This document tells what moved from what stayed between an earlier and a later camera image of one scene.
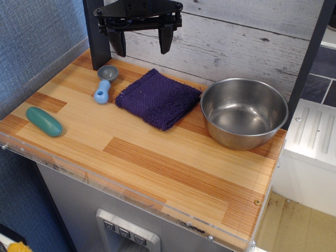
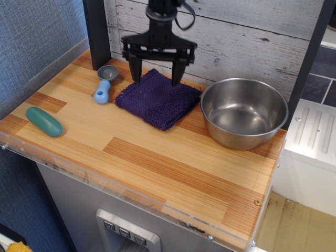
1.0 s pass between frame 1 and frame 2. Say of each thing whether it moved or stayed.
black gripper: moved
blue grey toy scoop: stayed
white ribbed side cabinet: stayed
